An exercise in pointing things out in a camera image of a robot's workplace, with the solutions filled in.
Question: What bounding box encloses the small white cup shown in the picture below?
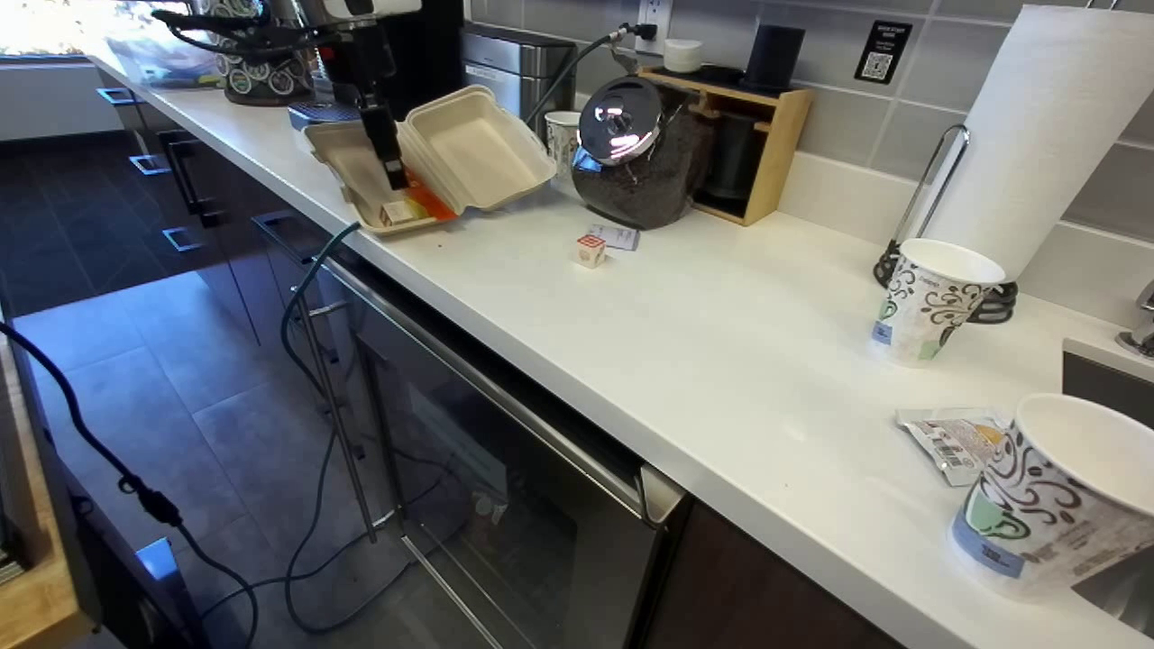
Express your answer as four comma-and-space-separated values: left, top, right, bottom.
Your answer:
545, 111, 582, 159

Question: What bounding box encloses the wooden organizer box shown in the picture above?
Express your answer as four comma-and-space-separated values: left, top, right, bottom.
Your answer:
642, 70, 812, 224

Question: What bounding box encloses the black cable left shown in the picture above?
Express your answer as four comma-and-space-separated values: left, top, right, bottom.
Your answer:
0, 321, 262, 649

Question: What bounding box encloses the patterned paper cup far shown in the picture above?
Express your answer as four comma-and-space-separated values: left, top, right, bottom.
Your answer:
871, 237, 1005, 364

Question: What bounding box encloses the foil snack packet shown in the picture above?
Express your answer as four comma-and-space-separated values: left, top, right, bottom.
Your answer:
895, 408, 1011, 488

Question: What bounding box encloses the metal toaster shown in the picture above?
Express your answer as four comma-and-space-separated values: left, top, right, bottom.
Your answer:
463, 25, 577, 125

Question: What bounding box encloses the patterned paper cup near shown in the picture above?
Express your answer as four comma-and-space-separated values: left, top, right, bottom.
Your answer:
951, 393, 1154, 590

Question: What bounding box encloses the clear plastic bag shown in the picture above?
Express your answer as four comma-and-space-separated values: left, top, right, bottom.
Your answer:
105, 0, 220, 88

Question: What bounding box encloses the stainless steel dishwasher door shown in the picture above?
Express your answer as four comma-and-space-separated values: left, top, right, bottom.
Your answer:
323, 261, 683, 649

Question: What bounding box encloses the beige clamshell takeout container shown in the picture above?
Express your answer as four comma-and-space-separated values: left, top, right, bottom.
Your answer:
302, 88, 555, 234

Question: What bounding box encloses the white paper towel roll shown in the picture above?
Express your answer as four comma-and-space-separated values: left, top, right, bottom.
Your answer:
926, 5, 1154, 280

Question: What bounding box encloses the white number cube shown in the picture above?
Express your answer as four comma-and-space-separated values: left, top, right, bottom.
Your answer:
577, 234, 611, 266
384, 198, 424, 224

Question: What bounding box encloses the orange stick in container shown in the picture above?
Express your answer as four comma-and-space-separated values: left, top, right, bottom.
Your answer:
408, 180, 457, 224

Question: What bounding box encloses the coffee pod carousel rack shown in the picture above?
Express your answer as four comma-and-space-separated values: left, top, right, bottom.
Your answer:
204, 0, 308, 108

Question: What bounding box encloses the black coffee maker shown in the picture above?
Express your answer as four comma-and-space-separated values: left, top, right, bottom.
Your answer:
287, 0, 467, 124

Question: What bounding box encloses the small packet on counter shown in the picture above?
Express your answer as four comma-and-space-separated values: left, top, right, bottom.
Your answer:
598, 224, 639, 253

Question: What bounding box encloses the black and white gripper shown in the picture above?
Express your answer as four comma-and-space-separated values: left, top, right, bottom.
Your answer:
323, 0, 424, 190

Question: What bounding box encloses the black cable hanging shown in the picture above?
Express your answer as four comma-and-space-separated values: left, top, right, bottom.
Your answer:
194, 213, 485, 638

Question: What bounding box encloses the patterned paper cup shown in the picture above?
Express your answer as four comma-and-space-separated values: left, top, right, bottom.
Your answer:
871, 237, 1005, 364
951, 393, 1154, 590

